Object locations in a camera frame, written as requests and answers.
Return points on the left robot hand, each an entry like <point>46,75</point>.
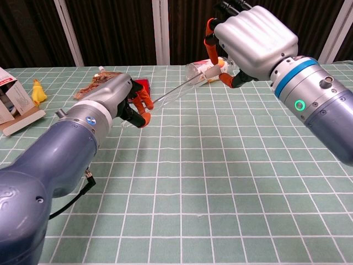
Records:
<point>113,94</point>

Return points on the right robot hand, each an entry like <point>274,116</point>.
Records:
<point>253,38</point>

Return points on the white stopper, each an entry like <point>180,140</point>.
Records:
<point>213,72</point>

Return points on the transparent glass test tube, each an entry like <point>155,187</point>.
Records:
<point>179,92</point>

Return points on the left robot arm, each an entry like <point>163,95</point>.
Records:
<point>55,151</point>

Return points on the brown spout pouch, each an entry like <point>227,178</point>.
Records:
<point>95,82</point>

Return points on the red ink pad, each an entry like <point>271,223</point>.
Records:
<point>144,83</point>

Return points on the dark curtain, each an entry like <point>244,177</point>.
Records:
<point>115,30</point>

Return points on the clear bottle with mango label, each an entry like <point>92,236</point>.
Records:
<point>193,72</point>

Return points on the yellow rubber toy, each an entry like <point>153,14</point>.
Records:
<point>38,94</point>

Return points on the white cardboard box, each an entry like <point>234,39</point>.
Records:
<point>19,96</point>

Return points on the green checked tablecloth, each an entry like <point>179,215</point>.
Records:
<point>193,179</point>

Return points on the white frame post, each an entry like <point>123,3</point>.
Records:
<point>69,33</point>
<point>161,33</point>
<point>336,27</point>

